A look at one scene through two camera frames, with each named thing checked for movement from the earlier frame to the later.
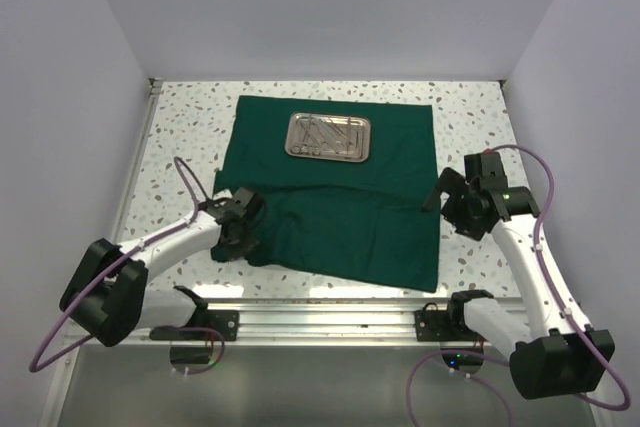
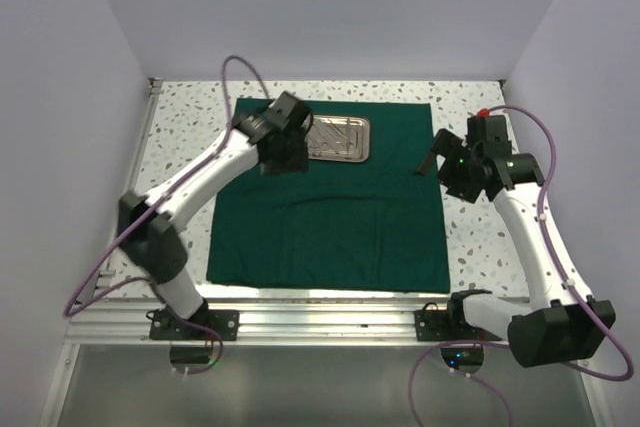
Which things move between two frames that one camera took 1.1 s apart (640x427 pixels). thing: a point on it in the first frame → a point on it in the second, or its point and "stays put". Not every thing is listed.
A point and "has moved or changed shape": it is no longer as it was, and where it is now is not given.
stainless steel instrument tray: x=328 y=137 stays put
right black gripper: x=453 y=183 → x=450 y=146
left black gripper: x=248 y=243 → x=297 y=161
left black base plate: x=203 y=325 stays put
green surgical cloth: x=355 y=221 has moved or changed shape
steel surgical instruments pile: x=325 y=135 stays put
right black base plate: x=451 y=325 stays put
